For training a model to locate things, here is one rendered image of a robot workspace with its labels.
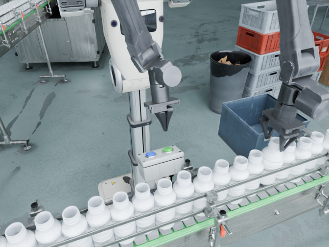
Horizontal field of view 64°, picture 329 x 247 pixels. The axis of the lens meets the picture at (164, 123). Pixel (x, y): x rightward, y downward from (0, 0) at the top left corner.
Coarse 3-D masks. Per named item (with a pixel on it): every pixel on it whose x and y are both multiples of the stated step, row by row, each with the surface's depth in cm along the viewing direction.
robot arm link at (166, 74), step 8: (160, 48) 77; (160, 56) 78; (136, 64) 76; (152, 64) 75; (160, 64) 72; (168, 64) 70; (144, 72) 76; (160, 72) 71; (168, 72) 71; (176, 72) 72; (160, 80) 73; (168, 80) 71; (176, 80) 72
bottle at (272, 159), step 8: (272, 144) 77; (264, 152) 80; (272, 152) 78; (280, 152) 78; (264, 160) 80; (272, 160) 78; (280, 160) 78; (264, 168) 81; (272, 168) 79; (272, 176) 82; (264, 184) 84
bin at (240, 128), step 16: (256, 96) 151; (272, 96) 150; (224, 112) 144; (240, 112) 153; (256, 112) 158; (224, 128) 148; (240, 128) 133; (256, 128) 161; (304, 128) 128; (240, 144) 136; (256, 144) 124
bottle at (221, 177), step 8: (224, 160) 75; (216, 168) 74; (224, 168) 73; (216, 176) 75; (224, 176) 74; (216, 184) 75; (224, 184) 75; (224, 192) 77; (216, 200) 79; (224, 200) 80
